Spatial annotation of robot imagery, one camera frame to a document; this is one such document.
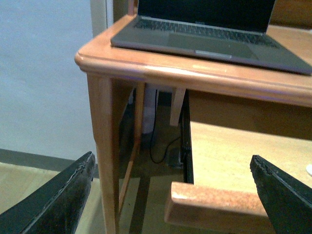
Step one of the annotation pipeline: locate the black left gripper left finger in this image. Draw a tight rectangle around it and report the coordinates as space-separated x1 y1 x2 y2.
0 152 96 234

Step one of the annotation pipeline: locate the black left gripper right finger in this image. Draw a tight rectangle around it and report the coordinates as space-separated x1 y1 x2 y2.
250 155 312 234

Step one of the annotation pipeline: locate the wooden keyboard tray drawer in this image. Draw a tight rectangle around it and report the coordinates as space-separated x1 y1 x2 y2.
164 91 312 234

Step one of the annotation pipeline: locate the white pipe with grey base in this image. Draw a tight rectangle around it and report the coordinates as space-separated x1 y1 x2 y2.
142 88 158 134

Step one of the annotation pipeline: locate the grey open laptop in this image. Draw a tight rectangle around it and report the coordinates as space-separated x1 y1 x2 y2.
111 0 312 75

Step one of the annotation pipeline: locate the black floor cable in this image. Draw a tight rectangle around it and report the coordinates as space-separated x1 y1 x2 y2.
149 90 182 164

